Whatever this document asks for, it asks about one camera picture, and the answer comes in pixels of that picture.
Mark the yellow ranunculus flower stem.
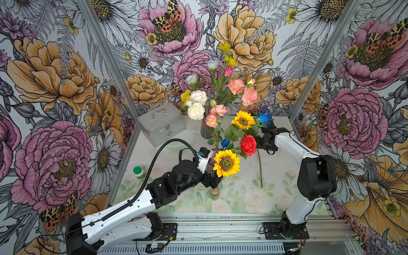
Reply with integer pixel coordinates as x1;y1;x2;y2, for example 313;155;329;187
257;149;264;189

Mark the front ribbed glass vase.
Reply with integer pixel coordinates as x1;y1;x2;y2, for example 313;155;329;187
207;150;223;189

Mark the small blue rosebud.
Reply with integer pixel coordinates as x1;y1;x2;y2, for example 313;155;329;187
221;139;230;148

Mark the grey metal case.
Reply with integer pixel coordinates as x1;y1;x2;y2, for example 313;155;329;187
137;103;185;147

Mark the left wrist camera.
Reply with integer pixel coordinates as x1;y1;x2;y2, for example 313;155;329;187
197;147;213;174

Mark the large sunflower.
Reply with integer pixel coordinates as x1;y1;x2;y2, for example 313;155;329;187
214;150;240;177

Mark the blue rose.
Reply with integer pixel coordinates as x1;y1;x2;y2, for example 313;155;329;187
258;109;273;126

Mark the red rose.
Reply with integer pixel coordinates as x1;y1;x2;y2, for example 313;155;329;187
239;135;257;156

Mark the pink carnation stem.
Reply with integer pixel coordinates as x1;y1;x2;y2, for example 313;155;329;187
205;99;229;152

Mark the back ribbed glass vase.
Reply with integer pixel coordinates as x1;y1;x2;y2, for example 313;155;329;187
200;116;213;139

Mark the pink rose bunch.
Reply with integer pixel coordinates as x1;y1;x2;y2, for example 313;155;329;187
220;66;258;107

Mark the green cap white bottle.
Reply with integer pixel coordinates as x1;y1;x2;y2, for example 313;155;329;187
133;166;146;181

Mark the aluminium rail frame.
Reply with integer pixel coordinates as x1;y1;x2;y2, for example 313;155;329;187
97;215;363;255

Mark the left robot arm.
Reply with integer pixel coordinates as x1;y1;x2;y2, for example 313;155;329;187
66;159;222;255

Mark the white rose bunch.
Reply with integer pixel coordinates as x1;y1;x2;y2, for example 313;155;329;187
181;90;208;120

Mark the ribbed glass vase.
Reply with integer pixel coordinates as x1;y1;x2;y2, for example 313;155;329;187
207;150;223;189
200;116;213;139

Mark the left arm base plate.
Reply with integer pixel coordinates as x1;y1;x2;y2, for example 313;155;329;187
133;223;178;241

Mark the floral table mat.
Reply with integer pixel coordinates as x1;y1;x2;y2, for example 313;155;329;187
111;171;329;216

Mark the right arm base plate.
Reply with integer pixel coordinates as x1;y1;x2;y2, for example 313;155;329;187
262;222;310;240

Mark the small yellow wildflower sprig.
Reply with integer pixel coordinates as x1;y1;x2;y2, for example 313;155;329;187
218;42;236;67

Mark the small glass spice jar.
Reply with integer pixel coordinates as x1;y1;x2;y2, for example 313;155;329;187
210;188;220;201

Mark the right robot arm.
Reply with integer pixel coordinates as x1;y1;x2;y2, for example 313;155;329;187
256;123;337;239

